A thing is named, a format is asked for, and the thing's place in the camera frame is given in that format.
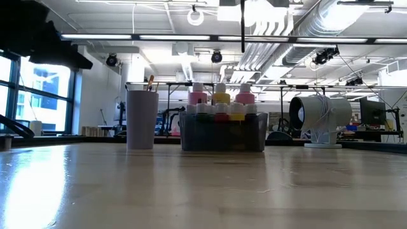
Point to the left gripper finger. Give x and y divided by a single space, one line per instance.
63 57

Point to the orange bristle paint brush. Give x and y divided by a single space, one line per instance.
150 81

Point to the small light blue paint bottle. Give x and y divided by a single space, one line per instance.
190 109

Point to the large pink paint bottle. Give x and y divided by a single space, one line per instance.
197 95
245 95

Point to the large yellow paint bottle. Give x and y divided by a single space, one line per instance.
221 95

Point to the thin black paint brush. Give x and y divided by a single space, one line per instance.
242 25

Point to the black background robot arm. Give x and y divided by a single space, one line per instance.
168 114

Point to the dark framed window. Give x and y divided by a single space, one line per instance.
41 95

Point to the white canister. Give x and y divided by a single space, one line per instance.
35 127

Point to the wooden blocks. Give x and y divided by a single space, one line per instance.
92 131

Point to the lilac plastic cup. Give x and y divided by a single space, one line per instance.
141 121

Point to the black light bar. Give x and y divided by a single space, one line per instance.
175 37

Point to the grey translucent plastic bin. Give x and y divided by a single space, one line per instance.
222 136

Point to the dark office chair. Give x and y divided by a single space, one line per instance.
280 136

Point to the black computer monitor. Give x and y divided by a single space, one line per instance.
372 111

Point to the black monitor stand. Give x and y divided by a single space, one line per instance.
397 124

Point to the black round camera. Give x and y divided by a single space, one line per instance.
216 56
111 59

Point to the black ceiling camera cluster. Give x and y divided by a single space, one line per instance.
324 56
354 82

